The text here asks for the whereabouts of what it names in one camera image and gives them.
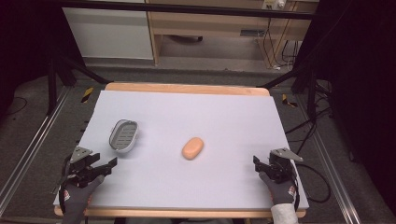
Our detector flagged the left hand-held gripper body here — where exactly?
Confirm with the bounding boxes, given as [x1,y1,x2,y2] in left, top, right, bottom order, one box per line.
[64,146,106,189]

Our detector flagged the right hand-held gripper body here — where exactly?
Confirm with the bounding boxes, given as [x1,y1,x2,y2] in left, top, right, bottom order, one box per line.
[266,147,304,185]

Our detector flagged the grey soap dish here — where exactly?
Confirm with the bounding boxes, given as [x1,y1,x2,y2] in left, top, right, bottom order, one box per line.
[108,119,139,154]

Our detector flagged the orange soap bar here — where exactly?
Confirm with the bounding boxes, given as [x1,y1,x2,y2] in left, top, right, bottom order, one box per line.
[181,136,205,161]

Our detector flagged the yellow black floor tape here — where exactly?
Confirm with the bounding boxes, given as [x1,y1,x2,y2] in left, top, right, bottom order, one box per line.
[80,86,94,105]
[281,93,299,109]

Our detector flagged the white table mat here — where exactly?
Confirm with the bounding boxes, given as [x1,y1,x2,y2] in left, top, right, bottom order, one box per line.
[52,90,310,210]

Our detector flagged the black metal stand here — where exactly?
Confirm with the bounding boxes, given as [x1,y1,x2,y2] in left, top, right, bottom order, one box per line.
[256,65,319,122]
[46,56,110,117]

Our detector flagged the wooden table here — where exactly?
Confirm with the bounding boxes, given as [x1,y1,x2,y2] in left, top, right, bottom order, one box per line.
[53,81,308,219]

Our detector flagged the black curtain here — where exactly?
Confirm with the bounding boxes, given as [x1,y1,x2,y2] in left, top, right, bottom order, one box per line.
[0,0,86,120]
[293,0,396,217]

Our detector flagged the white cabinet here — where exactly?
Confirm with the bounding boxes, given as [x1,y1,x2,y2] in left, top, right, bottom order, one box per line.
[62,7,154,61]

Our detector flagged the wooden desk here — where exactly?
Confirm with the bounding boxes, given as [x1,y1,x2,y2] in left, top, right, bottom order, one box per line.
[145,0,314,68]

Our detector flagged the white power strip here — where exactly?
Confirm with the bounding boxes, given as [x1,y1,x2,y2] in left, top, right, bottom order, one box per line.
[262,0,287,10]

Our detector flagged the black metal crossbar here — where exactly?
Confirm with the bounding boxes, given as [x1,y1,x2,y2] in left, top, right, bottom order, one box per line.
[60,0,316,21]

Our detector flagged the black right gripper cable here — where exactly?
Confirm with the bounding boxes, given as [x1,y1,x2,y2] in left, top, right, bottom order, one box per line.
[291,162,332,204]

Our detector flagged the metal floor rail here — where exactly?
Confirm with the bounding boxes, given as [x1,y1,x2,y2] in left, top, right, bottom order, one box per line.
[294,92,362,224]
[0,86,72,217]

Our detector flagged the thin black floor cable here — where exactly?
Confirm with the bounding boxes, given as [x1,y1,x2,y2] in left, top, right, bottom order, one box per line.
[7,96,29,117]

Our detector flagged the hanging desk cables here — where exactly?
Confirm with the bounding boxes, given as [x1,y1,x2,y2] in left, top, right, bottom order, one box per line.
[262,17,298,71]

